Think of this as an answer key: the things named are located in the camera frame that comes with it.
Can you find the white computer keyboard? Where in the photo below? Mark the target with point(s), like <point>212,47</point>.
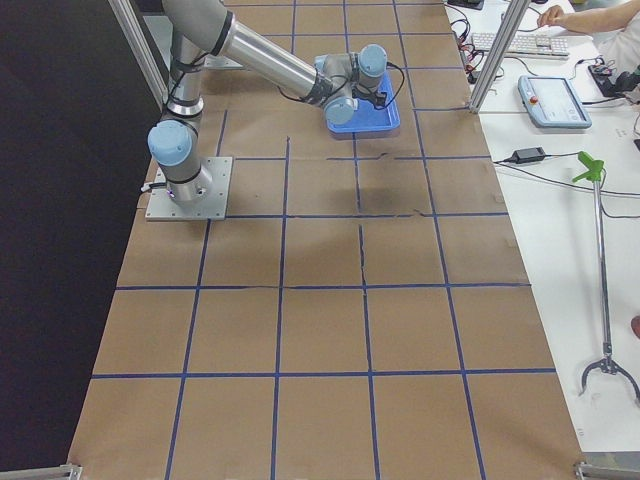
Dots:
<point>525,45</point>

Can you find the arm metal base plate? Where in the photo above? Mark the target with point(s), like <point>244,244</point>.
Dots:
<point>205,197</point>
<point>212,62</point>

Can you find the robot teach pendant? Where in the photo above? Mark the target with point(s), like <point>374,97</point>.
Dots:
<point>552,102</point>

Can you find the person's forearm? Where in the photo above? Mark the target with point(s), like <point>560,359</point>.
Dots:
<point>599,20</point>

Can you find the aluminium frame post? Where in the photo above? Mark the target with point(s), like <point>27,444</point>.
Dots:
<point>143,47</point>
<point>503,37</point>

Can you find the blue plastic tray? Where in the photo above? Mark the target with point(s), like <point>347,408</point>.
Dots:
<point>353,114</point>

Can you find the black power adapter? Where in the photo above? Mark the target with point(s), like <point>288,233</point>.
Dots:
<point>528,155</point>

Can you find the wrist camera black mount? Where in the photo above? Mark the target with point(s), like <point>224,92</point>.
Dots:
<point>377,98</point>

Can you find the person's hand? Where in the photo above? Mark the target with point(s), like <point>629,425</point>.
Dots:
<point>553,16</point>

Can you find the green handled reach grabber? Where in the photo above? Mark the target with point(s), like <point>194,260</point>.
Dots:
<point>593,173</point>

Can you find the rear aluminium frame post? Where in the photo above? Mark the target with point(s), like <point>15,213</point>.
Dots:
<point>143,47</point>

